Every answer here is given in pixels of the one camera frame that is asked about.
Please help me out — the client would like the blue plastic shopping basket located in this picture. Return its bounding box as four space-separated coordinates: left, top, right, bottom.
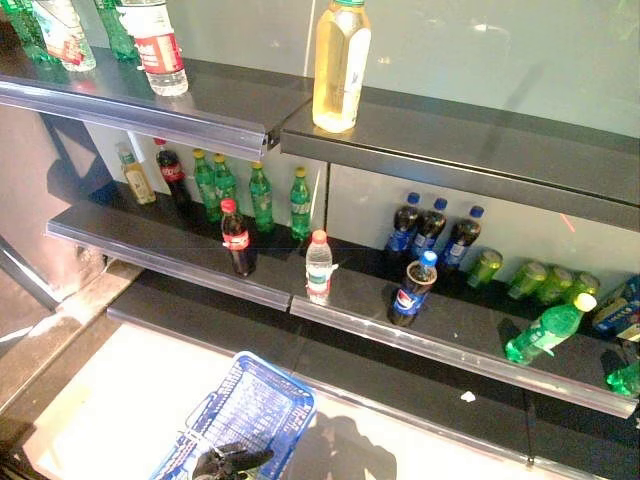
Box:
148 350 318 480

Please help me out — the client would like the small yellow tea bottle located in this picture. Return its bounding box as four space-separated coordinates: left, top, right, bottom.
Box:
114 141 158 206

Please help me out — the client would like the green plastic bottle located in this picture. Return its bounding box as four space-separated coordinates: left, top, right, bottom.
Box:
94 0 142 64
0 0 57 65

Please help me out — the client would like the large yellow tea bottle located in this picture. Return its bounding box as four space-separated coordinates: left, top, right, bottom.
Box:
311 0 373 135

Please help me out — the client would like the Pepsi bottle with tan collar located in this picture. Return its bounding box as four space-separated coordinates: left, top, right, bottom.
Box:
388 249 440 328

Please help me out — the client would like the Coca-Cola bottle red cap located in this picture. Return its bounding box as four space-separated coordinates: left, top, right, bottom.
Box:
152 138 194 217
219 198 258 279

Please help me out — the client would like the large blue Oreo box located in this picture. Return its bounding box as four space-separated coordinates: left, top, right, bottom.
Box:
592 274 640 344

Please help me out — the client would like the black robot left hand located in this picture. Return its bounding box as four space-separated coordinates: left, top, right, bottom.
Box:
193 442 275 480

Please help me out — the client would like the black shelf board clear rail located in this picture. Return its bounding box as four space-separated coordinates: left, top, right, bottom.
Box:
0 44 281 162
289 237 640 420
46 180 294 313

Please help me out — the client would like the black base shelf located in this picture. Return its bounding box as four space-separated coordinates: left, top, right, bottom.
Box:
106 269 640 480

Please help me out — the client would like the small water bottle red cap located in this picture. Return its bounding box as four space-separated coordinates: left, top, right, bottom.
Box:
305 229 340 306

